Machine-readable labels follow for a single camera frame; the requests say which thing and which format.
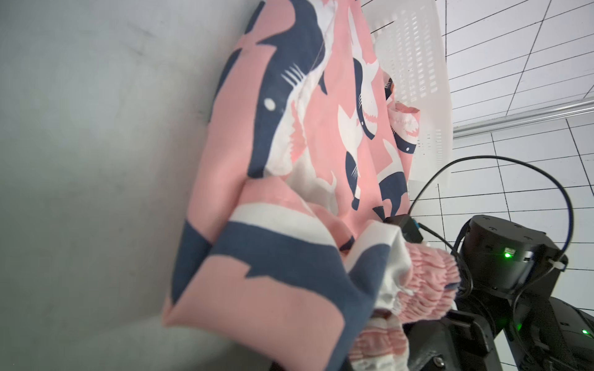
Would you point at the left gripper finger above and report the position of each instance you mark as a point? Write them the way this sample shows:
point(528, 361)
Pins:
point(458, 341)

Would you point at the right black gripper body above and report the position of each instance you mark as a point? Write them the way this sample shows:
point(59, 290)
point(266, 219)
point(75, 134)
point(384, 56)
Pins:
point(505, 258)

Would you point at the pink shark print shorts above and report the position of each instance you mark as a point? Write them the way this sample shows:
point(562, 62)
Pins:
point(284, 248)

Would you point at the white plastic basket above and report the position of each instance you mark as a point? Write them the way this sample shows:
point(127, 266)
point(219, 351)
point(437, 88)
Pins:
point(408, 42)

